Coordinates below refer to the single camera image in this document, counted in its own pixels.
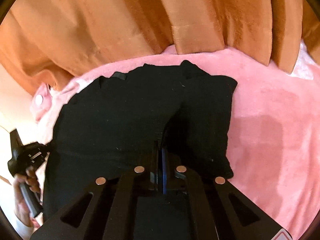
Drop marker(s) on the black small garment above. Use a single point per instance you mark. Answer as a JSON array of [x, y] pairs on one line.
[[115, 122]]

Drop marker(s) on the pink fleece blanket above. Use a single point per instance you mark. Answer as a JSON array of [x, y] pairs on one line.
[[273, 144]]

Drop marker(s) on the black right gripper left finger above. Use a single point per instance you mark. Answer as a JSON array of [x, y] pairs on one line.
[[108, 210]]

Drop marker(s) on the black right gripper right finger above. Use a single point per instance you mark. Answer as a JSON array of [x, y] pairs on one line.
[[217, 209]]

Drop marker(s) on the person's left hand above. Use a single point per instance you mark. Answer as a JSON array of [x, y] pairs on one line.
[[21, 210]]

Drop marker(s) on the orange curtain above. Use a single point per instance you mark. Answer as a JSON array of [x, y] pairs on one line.
[[53, 41]]

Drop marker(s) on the pink plush pillow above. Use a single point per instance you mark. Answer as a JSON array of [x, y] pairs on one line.
[[41, 102]]

